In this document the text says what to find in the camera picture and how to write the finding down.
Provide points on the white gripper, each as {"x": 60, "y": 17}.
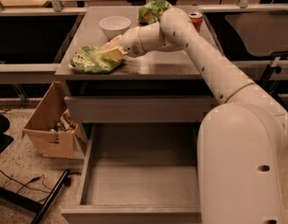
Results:
{"x": 131, "y": 41}

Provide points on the green jalapeno chip bag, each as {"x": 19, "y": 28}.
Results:
{"x": 89, "y": 60}

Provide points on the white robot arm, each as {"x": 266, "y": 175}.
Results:
{"x": 238, "y": 140}

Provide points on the green orange chip bag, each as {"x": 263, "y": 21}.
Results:
{"x": 153, "y": 11}

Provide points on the closed grey top drawer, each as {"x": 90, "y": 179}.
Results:
{"x": 84, "y": 109}

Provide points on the grey drawer cabinet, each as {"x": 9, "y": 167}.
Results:
{"x": 157, "y": 74}

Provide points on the open grey middle drawer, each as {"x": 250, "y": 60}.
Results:
{"x": 138, "y": 174}

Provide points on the white bowl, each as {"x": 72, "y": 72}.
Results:
{"x": 114, "y": 25}

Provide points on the orange soda can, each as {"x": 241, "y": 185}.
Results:
{"x": 197, "y": 19}

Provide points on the cardboard box with items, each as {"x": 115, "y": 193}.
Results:
{"x": 48, "y": 130}

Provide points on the black chair base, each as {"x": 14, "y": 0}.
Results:
{"x": 5, "y": 140}

